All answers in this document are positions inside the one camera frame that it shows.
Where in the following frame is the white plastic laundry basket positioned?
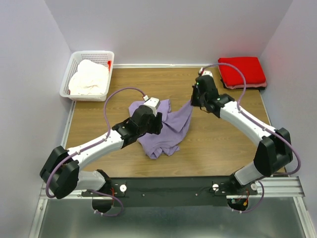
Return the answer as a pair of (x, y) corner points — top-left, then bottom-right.
(59, 51), (114, 102)

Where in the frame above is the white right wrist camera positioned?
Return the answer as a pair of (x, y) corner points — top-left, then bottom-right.
(198, 68), (213, 77)

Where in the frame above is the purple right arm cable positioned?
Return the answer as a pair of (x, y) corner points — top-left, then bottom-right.
(199, 63), (302, 214)

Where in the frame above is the folded black t shirt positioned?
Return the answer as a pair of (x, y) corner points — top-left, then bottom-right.
(219, 78), (267, 91)

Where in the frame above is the red garment in basket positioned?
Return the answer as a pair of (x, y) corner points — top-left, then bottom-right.
(107, 59), (113, 72)

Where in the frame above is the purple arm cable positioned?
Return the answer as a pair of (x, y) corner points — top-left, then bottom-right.
(46, 87), (149, 218)
(199, 63), (302, 214)

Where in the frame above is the white crumpled t shirt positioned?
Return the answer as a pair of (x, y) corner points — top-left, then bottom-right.
(68, 59), (109, 96)

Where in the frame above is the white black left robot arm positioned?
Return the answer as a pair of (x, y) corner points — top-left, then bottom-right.
(40, 102), (162, 199)

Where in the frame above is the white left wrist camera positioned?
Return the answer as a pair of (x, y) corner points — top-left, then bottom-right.
(143, 95), (160, 117)

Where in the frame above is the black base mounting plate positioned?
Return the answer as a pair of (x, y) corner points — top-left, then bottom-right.
(80, 175), (258, 208)

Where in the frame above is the purple t shirt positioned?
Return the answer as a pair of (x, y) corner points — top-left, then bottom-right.
(138, 99), (193, 159)

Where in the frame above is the folded pink t shirt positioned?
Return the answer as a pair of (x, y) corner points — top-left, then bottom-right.
(226, 82), (267, 90)

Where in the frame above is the folded red t shirt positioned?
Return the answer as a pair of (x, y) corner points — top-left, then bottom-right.
(218, 57), (267, 89)

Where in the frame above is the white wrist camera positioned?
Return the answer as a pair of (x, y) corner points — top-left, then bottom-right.
(198, 68), (213, 77)
(143, 95), (160, 117)

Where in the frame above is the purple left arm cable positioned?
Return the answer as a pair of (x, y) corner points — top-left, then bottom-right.
(46, 87), (149, 218)

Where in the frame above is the aluminium frame rail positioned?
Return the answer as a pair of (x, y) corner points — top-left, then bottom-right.
(29, 177), (315, 238)

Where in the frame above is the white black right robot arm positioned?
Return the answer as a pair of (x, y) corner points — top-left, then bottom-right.
(191, 75), (293, 194)

